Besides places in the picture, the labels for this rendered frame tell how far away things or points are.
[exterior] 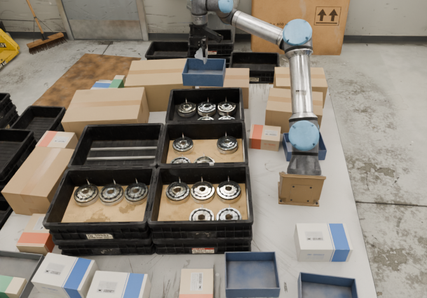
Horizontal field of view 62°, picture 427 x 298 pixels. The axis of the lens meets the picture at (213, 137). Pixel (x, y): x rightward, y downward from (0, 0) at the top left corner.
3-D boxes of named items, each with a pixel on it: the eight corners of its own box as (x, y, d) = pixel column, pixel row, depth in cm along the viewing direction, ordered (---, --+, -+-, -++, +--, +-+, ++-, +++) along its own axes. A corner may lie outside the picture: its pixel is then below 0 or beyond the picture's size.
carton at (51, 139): (79, 143, 191) (75, 132, 186) (69, 158, 182) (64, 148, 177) (51, 141, 193) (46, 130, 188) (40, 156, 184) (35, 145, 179)
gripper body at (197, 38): (192, 43, 180) (190, 19, 173) (209, 43, 179) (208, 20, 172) (189, 49, 174) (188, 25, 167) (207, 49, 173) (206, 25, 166)
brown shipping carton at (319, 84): (318, 88, 233) (323, 67, 222) (323, 108, 217) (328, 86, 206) (272, 88, 236) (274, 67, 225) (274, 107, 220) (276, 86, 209)
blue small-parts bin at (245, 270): (274, 260, 143) (275, 251, 138) (279, 297, 132) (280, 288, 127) (224, 260, 144) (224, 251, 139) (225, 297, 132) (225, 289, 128)
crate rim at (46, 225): (157, 169, 155) (156, 166, 154) (147, 227, 133) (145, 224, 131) (67, 171, 157) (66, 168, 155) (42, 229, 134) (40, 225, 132)
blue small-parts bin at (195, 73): (225, 70, 184) (225, 58, 179) (223, 86, 173) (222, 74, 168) (187, 69, 186) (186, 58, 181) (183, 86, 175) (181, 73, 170)
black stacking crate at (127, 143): (167, 140, 184) (164, 123, 176) (160, 183, 162) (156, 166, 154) (91, 142, 185) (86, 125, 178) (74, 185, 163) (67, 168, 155)
